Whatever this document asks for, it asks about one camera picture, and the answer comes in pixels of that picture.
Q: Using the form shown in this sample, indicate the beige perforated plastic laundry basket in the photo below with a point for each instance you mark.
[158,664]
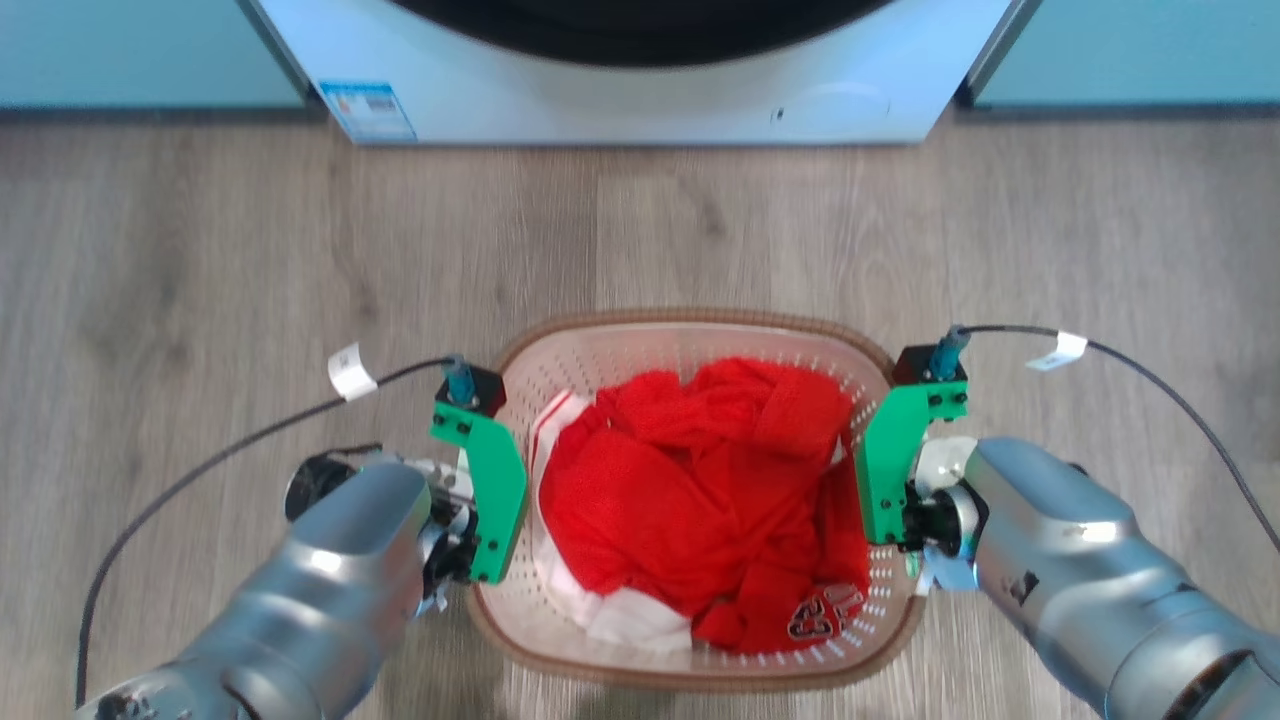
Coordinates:
[600,355]

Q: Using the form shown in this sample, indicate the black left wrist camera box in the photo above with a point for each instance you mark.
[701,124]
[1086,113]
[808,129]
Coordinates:
[476,385]

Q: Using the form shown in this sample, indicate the white front-load washing machine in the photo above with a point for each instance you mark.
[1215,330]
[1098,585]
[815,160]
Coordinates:
[640,105]

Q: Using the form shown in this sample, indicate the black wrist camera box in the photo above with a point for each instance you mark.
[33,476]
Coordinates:
[925,362]
[476,385]

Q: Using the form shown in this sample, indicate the black round washer door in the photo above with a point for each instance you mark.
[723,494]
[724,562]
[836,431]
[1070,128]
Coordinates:
[640,35]

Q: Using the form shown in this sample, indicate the red knit garment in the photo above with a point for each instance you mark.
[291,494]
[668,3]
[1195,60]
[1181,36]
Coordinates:
[690,490]

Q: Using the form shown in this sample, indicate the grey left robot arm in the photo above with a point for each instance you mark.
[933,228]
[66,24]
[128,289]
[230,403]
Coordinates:
[320,590]

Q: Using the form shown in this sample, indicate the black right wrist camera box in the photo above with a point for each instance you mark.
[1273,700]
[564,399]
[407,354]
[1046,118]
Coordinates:
[925,362]

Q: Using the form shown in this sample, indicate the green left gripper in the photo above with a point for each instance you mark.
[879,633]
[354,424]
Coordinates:
[497,490]

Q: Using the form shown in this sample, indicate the blue energy label sticker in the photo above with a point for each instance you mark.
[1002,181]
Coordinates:
[368,110]

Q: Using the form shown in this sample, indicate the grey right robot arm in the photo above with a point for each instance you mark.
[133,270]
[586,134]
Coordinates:
[1080,560]

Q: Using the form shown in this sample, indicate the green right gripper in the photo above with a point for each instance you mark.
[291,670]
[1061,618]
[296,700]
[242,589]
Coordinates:
[885,470]

